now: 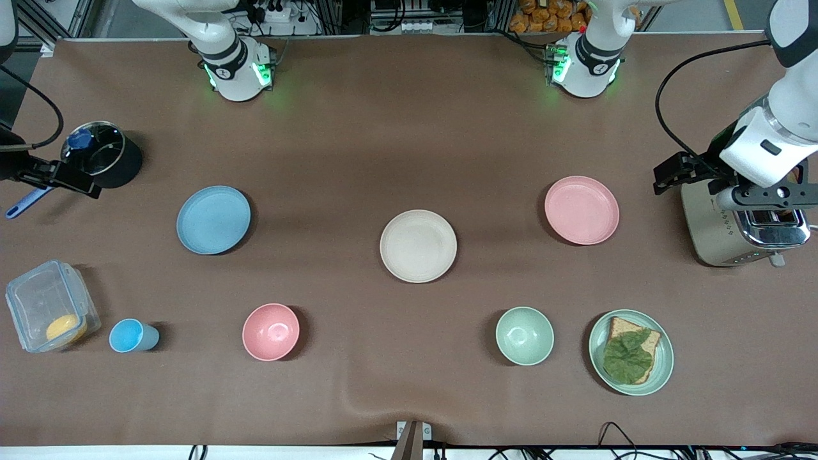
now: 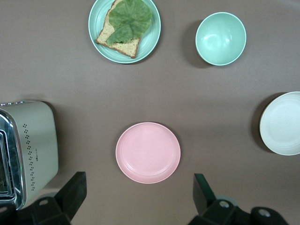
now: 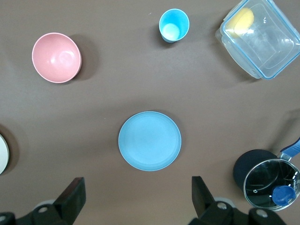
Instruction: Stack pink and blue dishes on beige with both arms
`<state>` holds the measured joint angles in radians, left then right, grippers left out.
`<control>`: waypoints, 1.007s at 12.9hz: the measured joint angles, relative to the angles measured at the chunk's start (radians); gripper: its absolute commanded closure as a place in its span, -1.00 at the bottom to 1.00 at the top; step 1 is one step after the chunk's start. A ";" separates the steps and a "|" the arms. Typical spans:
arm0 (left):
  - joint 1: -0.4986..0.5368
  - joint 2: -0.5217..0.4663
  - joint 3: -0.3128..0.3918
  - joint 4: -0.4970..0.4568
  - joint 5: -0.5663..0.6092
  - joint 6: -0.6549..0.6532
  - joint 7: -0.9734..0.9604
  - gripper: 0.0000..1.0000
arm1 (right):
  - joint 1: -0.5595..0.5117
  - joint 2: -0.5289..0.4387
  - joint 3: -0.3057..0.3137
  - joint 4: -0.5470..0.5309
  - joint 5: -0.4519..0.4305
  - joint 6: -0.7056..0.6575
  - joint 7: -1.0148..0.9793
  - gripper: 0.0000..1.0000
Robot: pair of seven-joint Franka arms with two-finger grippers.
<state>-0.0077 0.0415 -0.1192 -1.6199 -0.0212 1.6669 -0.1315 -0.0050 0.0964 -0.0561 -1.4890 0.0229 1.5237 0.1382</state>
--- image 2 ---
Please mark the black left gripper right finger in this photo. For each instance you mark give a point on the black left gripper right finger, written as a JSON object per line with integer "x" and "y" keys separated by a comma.
{"x": 211, "y": 211}

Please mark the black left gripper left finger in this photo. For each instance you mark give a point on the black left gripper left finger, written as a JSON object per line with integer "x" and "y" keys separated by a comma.
{"x": 63, "y": 206}

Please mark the pink plate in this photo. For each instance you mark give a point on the pink plate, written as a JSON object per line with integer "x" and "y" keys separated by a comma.
{"x": 147, "y": 152}

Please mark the beige and chrome toaster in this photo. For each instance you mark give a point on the beige and chrome toaster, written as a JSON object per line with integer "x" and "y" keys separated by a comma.
{"x": 39, "y": 145}

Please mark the beige plate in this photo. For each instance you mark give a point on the beige plate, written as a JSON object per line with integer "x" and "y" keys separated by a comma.
{"x": 283, "y": 124}

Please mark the brown table cloth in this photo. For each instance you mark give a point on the brown table cloth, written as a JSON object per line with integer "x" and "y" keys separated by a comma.
{"x": 70, "y": 82}

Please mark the brown bread slice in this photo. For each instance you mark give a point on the brown bread slice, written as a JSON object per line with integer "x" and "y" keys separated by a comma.
{"x": 124, "y": 47}

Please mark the green bowl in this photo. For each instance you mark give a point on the green bowl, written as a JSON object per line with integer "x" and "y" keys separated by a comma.
{"x": 220, "y": 39}

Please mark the green plate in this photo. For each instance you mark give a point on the green plate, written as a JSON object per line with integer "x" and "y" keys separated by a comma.
{"x": 146, "y": 49}

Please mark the green lettuce leaf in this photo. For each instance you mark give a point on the green lettuce leaf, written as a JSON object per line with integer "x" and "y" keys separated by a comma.
{"x": 131, "y": 18}

